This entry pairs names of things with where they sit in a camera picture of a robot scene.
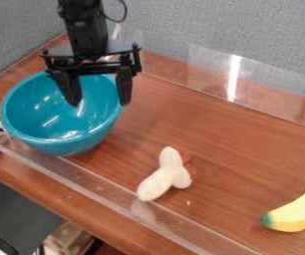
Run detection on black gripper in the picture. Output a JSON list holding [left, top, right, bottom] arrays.
[[39, 13, 144, 109]]

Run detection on clear acrylic back barrier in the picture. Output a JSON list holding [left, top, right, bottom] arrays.
[[110, 24, 305, 126]]

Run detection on wooden object below table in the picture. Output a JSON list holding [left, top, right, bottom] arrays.
[[44, 222, 95, 255]]

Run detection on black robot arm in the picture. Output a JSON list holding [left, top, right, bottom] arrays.
[[41, 0, 143, 107]]

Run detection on clear acrylic front barrier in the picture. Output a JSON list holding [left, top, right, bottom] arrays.
[[0, 103, 262, 255]]

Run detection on yellow toy banana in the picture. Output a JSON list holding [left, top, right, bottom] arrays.
[[261, 193, 305, 232]]

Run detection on blue ceramic bowl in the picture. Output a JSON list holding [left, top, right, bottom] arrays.
[[0, 72, 123, 156]]

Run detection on clear acrylic barrier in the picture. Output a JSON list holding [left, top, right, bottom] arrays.
[[110, 24, 305, 126], [0, 103, 262, 255]]

